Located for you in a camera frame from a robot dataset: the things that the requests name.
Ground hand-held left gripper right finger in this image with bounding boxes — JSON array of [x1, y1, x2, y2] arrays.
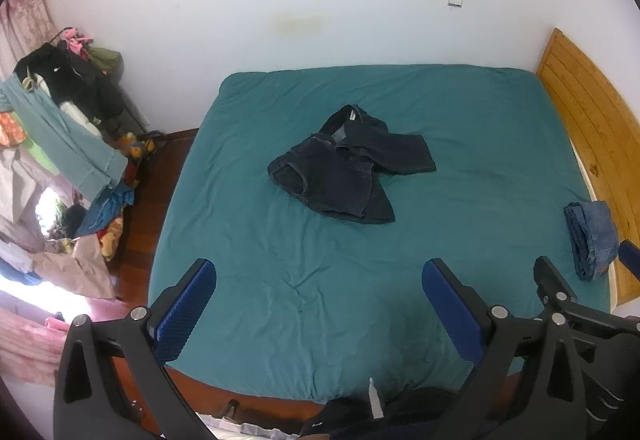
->
[[421, 259, 591, 440]]

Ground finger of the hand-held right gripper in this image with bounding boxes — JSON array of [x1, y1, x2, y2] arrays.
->
[[618, 240, 640, 282], [532, 256, 581, 321]]

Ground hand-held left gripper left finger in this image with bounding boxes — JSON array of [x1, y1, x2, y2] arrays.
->
[[53, 259, 217, 440]]

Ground dark denim jeans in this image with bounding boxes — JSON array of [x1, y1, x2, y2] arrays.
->
[[267, 104, 437, 224]]

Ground dark clothes pile at bottom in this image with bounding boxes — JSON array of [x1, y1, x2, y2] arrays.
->
[[300, 387, 483, 440]]

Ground folded light blue jeans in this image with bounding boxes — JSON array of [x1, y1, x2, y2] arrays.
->
[[564, 201, 621, 282]]

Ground bed with teal sheet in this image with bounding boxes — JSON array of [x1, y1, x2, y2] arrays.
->
[[147, 64, 613, 408]]

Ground beige garment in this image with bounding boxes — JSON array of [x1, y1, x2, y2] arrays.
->
[[0, 215, 117, 299]]

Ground blue crumpled cloth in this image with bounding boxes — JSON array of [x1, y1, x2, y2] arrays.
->
[[75, 184, 136, 237]]

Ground wooden headboard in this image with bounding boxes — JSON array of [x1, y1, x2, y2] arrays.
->
[[536, 28, 640, 306]]

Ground yellow plush toy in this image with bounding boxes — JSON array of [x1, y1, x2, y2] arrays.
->
[[120, 133, 154, 159]]

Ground teal hanging garment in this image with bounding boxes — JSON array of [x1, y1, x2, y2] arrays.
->
[[0, 75, 128, 201]]

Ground orange floral cloth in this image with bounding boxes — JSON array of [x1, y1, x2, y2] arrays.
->
[[0, 113, 26, 147]]

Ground olive green bag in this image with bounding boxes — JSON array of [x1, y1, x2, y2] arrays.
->
[[87, 46, 122, 74]]

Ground black hanging jacket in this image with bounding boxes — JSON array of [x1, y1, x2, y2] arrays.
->
[[14, 43, 126, 121]]

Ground pink hanging cloth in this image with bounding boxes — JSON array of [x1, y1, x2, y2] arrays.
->
[[62, 27, 94, 54]]

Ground pink floral curtain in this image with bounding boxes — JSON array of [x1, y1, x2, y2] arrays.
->
[[0, 0, 56, 71]]

